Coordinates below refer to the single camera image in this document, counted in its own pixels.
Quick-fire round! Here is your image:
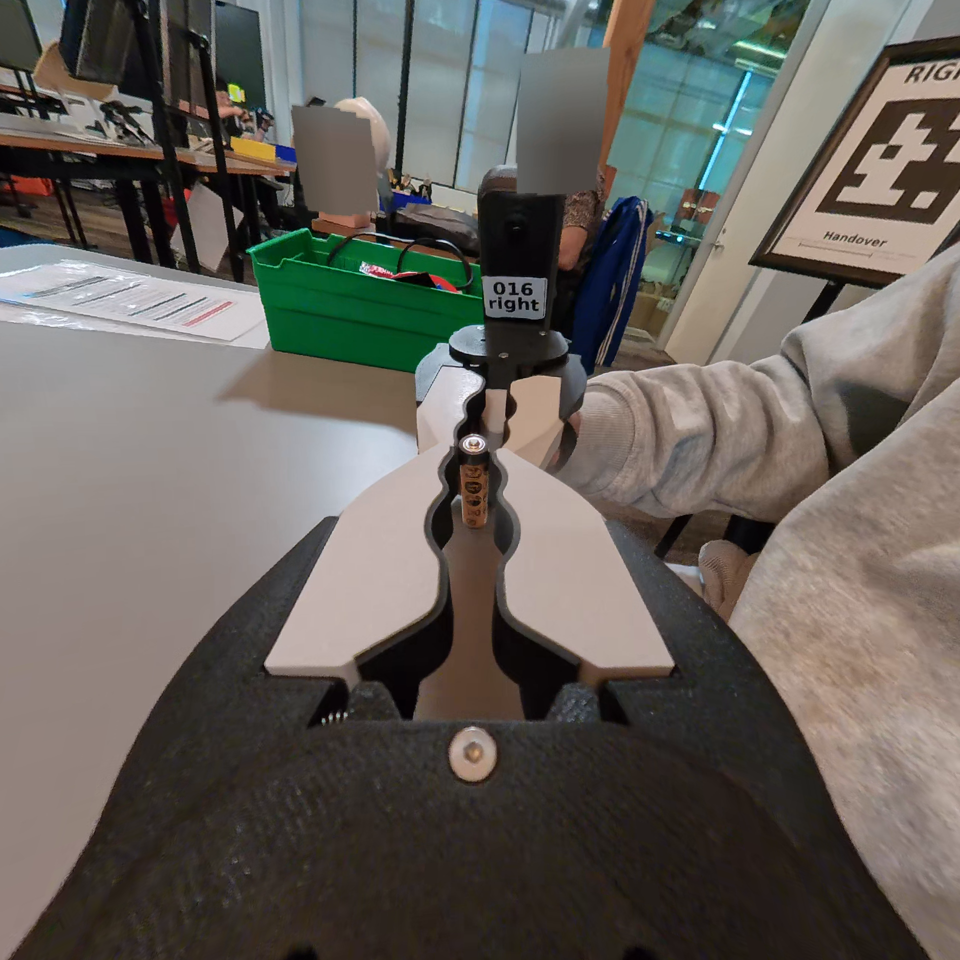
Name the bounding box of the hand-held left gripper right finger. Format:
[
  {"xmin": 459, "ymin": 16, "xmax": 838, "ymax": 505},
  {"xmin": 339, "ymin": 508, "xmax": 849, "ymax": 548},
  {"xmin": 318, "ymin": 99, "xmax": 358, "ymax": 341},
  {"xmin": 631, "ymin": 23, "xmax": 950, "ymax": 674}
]
[{"xmin": 491, "ymin": 448, "xmax": 676, "ymax": 686}]

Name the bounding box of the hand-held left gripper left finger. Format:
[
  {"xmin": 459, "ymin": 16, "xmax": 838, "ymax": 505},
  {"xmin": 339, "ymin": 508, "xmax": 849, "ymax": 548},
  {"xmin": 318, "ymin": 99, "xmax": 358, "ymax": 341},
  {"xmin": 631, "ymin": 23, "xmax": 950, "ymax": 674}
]
[{"xmin": 264, "ymin": 444, "xmax": 457, "ymax": 687}]

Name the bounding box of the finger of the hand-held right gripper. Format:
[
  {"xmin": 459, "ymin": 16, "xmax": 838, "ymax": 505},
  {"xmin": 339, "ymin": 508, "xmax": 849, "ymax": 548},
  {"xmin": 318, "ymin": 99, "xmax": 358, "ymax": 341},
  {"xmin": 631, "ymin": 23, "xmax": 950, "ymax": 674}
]
[
  {"xmin": 416, "ymin": 365, "xmax": 490, "ymax": 455},
  {"xmin": 496, "ymin": 373, "xmax": 580, "ymax": 472}
]

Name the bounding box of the orange and black battery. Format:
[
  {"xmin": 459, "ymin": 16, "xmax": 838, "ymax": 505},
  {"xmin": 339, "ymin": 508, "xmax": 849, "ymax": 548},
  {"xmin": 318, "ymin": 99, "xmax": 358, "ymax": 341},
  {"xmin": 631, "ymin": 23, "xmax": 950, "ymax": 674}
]
[{"xmin": 457, "ymin": 433, "xmax": 492, "ymax": 528}]

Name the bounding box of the person's right forearm grey sleeve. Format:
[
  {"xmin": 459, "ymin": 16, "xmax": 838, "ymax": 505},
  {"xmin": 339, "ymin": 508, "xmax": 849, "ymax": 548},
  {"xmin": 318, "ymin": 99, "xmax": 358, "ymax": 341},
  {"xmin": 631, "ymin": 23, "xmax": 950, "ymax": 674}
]
[{"xmin": 555, "ymin": 246, "xmax": 960, "ymax": 526}]

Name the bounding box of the blue jacket with white stripes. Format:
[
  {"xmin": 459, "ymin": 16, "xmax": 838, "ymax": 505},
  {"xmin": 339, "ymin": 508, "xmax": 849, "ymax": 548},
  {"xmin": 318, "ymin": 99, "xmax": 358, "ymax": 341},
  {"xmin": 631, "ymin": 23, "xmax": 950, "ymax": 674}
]
[{"xmin": 571, "ymin": 196, "xmax": 655, "ymax": 370}]

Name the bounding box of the green plastic bin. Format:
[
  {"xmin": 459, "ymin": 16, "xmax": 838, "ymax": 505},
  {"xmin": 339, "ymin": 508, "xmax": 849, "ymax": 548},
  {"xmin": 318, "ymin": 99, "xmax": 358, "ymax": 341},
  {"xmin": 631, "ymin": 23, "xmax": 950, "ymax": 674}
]
[{"xmin": 249, "ymin": 228, "xmax": 485, "ymax": 374}]

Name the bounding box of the wooden pillar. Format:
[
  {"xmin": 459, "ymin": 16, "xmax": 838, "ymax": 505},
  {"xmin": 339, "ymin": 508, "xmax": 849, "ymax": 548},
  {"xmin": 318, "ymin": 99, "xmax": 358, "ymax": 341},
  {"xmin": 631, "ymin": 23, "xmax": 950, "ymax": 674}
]
[{"xmin": 598, "ymin": 0, "xmax": 658, "ymax": 170}]

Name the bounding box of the black sign easel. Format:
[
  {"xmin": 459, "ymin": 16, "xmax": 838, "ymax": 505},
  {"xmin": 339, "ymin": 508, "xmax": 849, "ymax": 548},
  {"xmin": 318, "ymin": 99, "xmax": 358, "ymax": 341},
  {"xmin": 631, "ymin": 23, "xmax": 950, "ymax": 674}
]
[{"xmin": 804, "ymin": 277, "xmax": 853, "ymax": 327}]

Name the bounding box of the printed paper sheet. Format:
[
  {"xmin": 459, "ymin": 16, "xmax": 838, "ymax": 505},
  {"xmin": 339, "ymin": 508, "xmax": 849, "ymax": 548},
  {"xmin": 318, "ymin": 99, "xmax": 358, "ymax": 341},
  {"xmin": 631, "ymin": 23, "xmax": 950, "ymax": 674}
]
[{"xmin": 0, "ymin": 258, "xmax": 270, "ymax": 350}]

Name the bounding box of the black computer monitor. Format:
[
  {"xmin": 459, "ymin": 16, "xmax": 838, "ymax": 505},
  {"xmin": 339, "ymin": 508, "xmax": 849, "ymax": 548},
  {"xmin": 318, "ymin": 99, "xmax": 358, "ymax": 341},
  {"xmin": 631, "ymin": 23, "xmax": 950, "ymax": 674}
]
[
  {"xmin": 212, "ymin": 2, "xmax": 269, "ymax": 93},
  {"xmin": 58, "ymin": 0, "xmax": 142, "ymax": 87}
]

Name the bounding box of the black stand pole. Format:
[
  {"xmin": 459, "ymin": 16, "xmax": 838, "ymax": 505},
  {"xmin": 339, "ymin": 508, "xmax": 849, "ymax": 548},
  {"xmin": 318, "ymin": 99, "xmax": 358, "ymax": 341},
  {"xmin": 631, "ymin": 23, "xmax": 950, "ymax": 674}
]
[{"xmin": 129, "ymin": 0, "xmax": 250, "ymax": 285}]

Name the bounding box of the framed black and white marker sign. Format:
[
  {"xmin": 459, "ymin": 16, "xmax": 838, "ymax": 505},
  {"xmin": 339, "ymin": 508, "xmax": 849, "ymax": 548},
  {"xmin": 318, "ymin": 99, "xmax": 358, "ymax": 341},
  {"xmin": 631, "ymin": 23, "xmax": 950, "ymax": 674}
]
[{"xmin": 748, "ymin": 36, "xmax": 960, "ymax": 290}]

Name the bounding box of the long wooden table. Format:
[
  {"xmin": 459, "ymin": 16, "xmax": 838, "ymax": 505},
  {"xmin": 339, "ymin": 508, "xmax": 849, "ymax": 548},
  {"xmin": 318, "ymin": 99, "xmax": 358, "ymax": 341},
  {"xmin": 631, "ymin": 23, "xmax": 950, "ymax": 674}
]
[{"xmin": 0, "ymin": 123, "xmax": 295, "ymax": 282}]

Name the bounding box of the black cable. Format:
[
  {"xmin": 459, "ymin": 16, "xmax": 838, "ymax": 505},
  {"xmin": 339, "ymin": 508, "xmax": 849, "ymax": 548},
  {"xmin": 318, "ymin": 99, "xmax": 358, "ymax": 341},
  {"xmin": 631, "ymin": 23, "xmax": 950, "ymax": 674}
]
[{"xmin": 324, "ymin": 232, "xmax": 481, "ymax": 292}]

